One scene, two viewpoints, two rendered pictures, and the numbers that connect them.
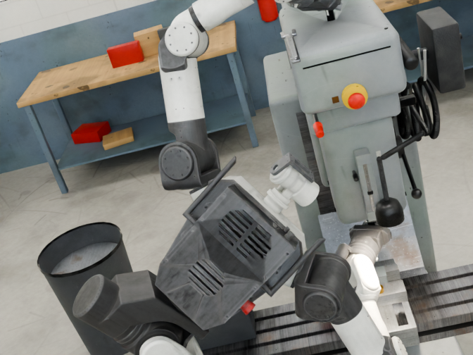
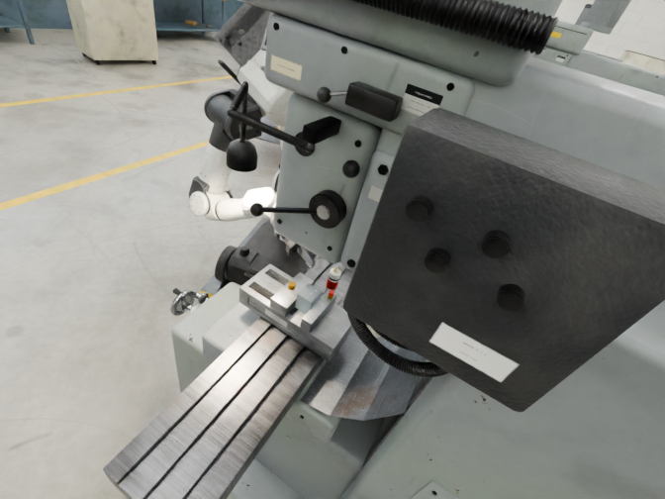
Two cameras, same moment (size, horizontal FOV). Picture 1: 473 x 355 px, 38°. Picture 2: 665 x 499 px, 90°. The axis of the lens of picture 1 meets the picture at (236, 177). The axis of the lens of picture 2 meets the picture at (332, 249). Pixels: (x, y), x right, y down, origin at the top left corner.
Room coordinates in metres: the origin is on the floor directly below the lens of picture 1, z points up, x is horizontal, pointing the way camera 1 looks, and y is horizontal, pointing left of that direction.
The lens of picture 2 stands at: (1.93, -0.99, 1.79)
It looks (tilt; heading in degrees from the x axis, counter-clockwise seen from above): 38 degrees down; 103
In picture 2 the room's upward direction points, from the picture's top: 16 degrees clockwise
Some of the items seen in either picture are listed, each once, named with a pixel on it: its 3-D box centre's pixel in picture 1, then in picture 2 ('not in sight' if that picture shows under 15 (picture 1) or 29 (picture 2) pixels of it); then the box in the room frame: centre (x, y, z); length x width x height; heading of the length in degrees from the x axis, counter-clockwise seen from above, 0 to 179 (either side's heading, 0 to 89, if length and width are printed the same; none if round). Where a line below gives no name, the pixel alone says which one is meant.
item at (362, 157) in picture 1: (368, 184); not in sight; (1.64, -0.34, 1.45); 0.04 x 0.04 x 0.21; 83
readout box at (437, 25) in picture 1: (442, 48); (477, 268); (2.00, -0.72, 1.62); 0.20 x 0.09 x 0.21; 173
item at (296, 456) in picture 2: not in sight; (276, 396); (1.72, -0.35, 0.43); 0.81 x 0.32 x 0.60; 173
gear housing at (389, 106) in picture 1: (344, 86); (382, 74); (1.79, -0.36, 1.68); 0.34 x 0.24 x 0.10; 173
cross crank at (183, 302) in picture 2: not in sight; (189, 307); (1.25, -0.29, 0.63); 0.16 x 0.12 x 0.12; 173
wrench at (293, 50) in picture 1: (291, 45); not in sight; (1.61, -0.22, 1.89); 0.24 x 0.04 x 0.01; 173
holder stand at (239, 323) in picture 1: (215, 310); not in sight; (1.85, 0.19, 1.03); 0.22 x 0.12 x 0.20; 85
